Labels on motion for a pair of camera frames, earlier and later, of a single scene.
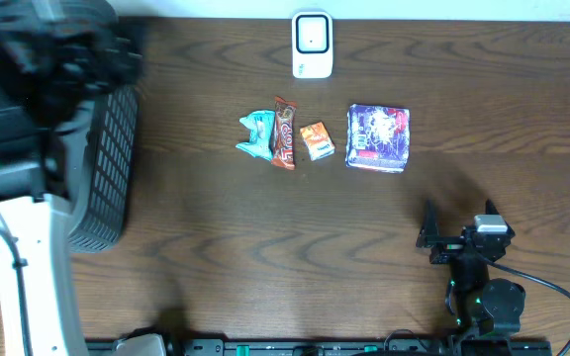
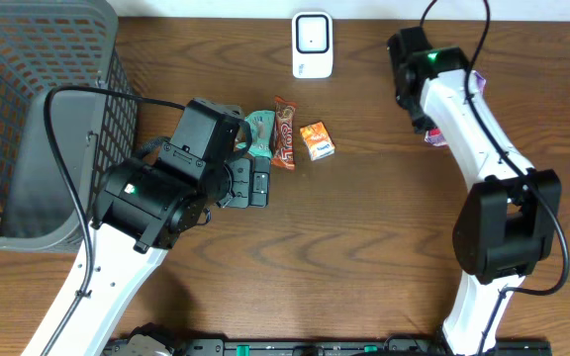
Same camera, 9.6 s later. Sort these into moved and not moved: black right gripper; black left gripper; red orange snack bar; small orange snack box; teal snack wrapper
Moved: black left gripper; black right gripper
Not moved: teal snack wrapper; small orange snack box; red orange snack bar
